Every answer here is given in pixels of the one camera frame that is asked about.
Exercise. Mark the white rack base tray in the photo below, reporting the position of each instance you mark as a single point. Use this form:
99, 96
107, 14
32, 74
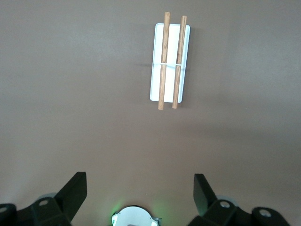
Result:
172, 42

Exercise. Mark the right wooden chopstick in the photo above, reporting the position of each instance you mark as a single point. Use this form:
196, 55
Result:
164, 58

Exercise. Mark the brown table cover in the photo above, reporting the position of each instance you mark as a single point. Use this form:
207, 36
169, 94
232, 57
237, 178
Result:
70, 94

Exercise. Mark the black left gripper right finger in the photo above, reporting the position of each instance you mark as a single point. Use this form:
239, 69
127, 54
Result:
211, 202

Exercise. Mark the left wooden chopstick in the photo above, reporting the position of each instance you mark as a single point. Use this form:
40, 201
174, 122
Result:
179, 58

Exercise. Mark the wooden chopstick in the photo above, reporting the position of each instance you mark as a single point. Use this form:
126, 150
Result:
164, 58
179, 58

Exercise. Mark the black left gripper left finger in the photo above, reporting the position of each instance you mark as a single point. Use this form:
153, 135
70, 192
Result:
65, 200

